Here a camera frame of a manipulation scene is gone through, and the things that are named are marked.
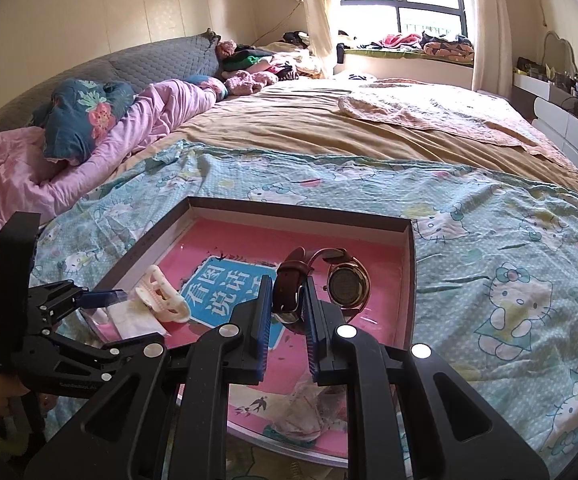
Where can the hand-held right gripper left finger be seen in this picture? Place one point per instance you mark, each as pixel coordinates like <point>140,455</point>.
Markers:
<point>264,325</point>

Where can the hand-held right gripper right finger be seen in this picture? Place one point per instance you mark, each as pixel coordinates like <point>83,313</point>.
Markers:
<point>311,332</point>

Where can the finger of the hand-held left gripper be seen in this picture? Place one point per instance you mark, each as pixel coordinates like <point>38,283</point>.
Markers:
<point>94,350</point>
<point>103,299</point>

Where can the clear bag with pink item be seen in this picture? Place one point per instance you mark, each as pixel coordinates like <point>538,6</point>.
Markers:
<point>124,322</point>

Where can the white hair claw clip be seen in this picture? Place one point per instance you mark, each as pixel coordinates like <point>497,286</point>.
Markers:
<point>161,290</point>

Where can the dark cardboard box tray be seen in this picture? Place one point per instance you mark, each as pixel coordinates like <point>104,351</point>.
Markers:
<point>299,208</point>

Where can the crumpled clear plastic bag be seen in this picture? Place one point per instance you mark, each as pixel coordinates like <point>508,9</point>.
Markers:
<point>304,410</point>

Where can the pink book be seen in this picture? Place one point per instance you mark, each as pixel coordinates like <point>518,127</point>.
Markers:
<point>369,260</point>

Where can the blue floral pillow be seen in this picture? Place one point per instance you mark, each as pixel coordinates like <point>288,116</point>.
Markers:
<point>79,110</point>

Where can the pink quilt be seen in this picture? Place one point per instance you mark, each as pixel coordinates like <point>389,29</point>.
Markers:
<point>134,130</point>

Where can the tan blanket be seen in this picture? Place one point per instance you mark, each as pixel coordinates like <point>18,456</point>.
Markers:
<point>319,130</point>

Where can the cartoon cat printed sheet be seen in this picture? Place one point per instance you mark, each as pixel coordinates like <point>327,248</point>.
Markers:
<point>469,200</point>

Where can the small blue pillow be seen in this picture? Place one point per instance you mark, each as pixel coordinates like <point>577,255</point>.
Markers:
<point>206,85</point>

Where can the grey quilted headboard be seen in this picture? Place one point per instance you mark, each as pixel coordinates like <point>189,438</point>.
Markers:
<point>144,60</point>

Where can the pink plush toy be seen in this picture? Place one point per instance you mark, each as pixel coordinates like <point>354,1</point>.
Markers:
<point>249,82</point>

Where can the pink knitted blanket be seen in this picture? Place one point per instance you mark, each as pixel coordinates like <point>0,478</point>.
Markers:
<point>419,110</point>

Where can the pile of clothes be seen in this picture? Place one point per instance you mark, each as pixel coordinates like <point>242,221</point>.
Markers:
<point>254,60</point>

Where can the small black object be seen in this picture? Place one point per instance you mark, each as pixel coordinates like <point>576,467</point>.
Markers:
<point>340,52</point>

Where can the white window bench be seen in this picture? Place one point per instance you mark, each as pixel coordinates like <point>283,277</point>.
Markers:
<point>409,67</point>

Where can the pink garment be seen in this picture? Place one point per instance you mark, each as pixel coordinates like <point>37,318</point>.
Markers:
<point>399,40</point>

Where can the dark patterned garment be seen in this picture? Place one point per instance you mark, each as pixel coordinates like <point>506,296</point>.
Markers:
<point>446,46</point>

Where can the cream curtain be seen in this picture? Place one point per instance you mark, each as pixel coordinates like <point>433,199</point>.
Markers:
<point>489,35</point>
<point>319,10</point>

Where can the white dresser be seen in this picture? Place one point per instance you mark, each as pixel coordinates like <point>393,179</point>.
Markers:
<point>554,110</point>

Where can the window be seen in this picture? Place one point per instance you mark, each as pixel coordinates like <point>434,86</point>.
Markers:
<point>419,20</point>

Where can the scalloped mirror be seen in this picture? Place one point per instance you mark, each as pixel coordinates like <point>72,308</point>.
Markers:
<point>559,52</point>

